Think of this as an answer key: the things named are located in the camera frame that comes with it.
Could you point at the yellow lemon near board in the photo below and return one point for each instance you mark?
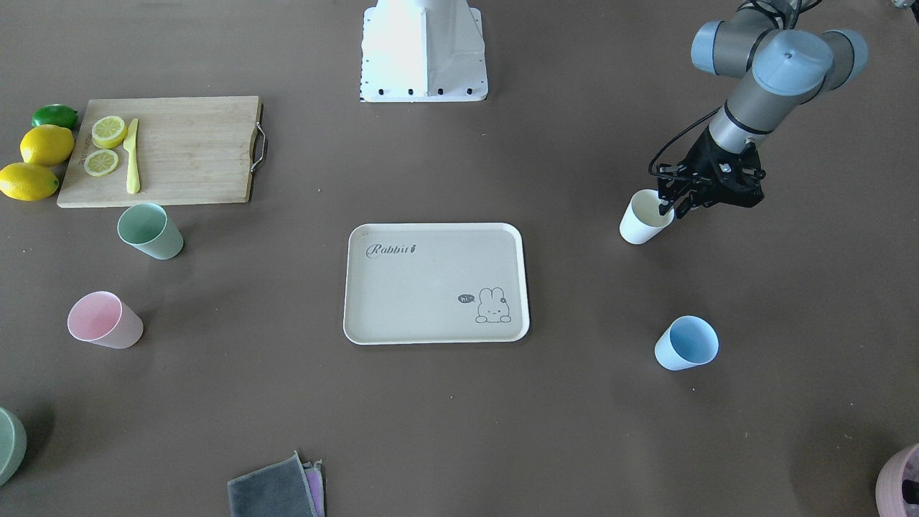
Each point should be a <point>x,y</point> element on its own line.
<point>47,145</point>

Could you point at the blue cup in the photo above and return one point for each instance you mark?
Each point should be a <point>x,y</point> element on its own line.
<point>688,342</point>

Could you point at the purple cloth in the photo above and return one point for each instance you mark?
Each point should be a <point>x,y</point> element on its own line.
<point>315,480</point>

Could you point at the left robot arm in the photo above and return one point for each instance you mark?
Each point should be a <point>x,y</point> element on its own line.
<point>779,68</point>

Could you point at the grey cloth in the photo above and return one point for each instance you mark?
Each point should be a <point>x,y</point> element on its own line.
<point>278,490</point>

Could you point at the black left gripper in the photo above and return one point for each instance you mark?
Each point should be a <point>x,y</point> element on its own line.
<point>701,162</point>

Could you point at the green cup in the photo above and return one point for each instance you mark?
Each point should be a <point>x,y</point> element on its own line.
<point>148,228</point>

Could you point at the green bowl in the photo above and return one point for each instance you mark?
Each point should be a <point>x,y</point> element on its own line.
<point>13,444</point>

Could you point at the green lime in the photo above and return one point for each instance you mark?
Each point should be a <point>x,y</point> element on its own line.
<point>56,115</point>

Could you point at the yellow plastic knife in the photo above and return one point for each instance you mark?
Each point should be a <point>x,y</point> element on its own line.
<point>133,181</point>

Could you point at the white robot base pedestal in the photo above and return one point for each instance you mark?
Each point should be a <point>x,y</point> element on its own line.
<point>423,51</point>

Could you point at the pink cup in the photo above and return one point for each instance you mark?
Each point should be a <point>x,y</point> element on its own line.
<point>103,319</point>

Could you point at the bamboo cutting board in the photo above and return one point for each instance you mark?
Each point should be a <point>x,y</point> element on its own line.
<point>196,150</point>

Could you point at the lemon slice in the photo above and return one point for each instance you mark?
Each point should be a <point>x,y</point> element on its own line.
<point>108,132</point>
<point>101,162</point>

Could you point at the beige rabbit tray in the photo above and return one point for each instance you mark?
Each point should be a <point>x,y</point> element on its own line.
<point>435,283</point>

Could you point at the lemon slice lower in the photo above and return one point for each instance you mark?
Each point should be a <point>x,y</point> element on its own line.
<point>101,162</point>

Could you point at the pink bowl with ice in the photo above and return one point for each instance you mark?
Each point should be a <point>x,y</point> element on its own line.
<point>896,488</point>

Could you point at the lemon slice upper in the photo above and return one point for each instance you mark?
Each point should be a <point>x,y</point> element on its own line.
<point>108,132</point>

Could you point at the yellow lemon front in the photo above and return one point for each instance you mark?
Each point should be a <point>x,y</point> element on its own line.
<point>28,182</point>

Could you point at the cream white cup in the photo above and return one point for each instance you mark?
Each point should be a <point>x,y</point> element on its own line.
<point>642,219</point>

